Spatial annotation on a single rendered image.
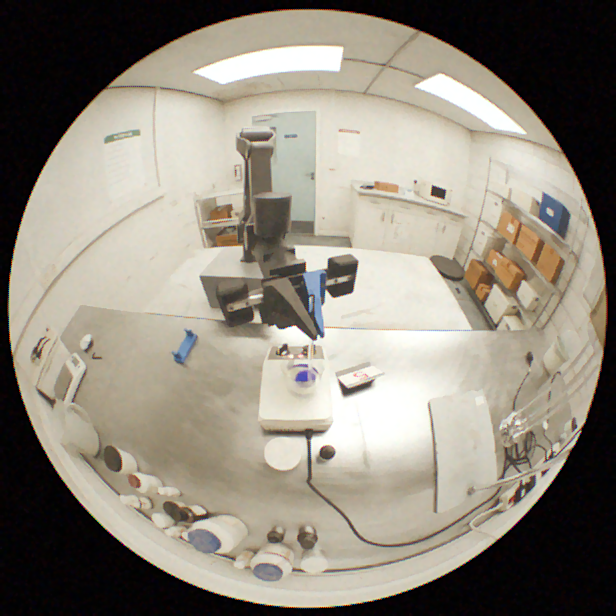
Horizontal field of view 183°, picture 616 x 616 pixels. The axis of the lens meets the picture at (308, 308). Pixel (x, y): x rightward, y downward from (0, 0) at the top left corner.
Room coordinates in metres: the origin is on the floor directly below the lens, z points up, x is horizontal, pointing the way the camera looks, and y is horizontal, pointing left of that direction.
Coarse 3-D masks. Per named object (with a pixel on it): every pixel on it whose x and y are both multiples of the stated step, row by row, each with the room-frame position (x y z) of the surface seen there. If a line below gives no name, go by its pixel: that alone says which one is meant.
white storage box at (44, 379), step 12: (48, 324) 0.17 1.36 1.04; (48, 336) 0.10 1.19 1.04; (48, 348) 0.05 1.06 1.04; (60, 348) 0.11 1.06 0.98; (60, 360) 0.06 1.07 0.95; (36, 372) -0.10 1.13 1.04; (48, 372) -0.04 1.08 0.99; (36, 384) -0.14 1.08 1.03; (48, 384) -0.09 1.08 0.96; (48, 396) -0.14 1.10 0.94
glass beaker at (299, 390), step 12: (288, 348) 0.18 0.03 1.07; (300, 348) 0.18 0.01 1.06; (288, 360) 0.17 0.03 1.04; (300, 360) 0.18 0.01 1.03; (324, 360) 0.16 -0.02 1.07; (288, 384) 0.13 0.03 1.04; (300, 384) 0.13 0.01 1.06; (312, 384) 0.13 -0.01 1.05; (300, 396) 0.13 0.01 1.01; (312, 396) 0.13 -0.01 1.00
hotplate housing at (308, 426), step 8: (264, 360) 0.23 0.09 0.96; (328, 368) 0.20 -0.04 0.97; (328, 376) 0.19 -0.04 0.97; (264, 424) 0.09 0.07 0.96; (272, 424) 0.09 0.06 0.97; (280, 424) 0.09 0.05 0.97; (288, 424) 0.09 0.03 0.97; (296, 424) 0.09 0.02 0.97; (304, 424) 0.09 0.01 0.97; (312, 424) 0.09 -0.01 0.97; (320, 424) 0.09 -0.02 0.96; (328, 424) 0.09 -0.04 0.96; (312, 432) 0.08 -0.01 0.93
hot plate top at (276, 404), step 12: (276, 360) 0.21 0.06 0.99; (264, 372) 0.18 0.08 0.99; (276, 372) 0.18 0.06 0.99; (324, 372) 0.18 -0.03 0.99; (264, 384) 0.16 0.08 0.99; (276, 384) 0.16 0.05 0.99; (324, 384) 0.16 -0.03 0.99; (264, 396) 0.13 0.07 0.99; (276, 396) 0.13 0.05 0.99; (288, 396) 0.13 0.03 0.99; (324, 396) 0.14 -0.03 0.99; (264, 408) 0.11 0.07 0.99; (276, 408) 0.11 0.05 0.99; (288, 408) 0.11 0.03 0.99; (300, 408) 0.11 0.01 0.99; (312, 408) 0.11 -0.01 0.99; (324, 408) 0.11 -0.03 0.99; (276, 420) 0.09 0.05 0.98; (288, 420) 0.09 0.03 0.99; (300, 420) 0.09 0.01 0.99; (312, 420) 0.09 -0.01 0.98
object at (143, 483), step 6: (132, 474) -0.10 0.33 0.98; (138, 474) -0.10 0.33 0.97; (144, 474) -0.09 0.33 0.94; (132, 480) -0.11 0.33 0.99; (138, 480) -0.11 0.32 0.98; (144, 480) -0.10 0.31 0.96; (150, 480) -0.10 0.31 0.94; (156, 480) -0.10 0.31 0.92; (132, 486) -0.13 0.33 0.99; (138, 486) -0.12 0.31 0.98; (144, 486) -0.12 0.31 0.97; (150, 486) -0.11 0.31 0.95; (156, 486) -0.11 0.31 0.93; (162, 486) -0.11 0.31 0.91; (144, 492) -0.13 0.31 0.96; (150, 492) -0.13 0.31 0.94; (156, 492) -0.13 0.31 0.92
